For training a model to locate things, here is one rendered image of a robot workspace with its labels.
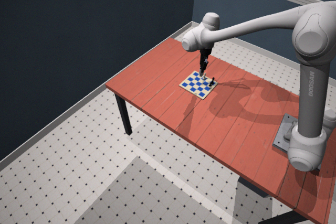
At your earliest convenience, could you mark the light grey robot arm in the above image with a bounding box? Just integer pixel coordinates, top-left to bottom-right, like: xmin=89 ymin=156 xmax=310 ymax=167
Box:
xmin=182 ymin=1 xmax=336 ymax=172

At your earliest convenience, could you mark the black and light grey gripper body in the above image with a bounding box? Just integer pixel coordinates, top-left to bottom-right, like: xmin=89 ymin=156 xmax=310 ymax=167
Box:
xmin=200 ymin=49 xmax=212 ymax=61

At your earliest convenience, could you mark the blue and cream checkered chessboard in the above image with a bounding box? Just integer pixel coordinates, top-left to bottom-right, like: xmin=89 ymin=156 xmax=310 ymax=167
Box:
xmin=179 ymin=71 xmax=218 ymax=100

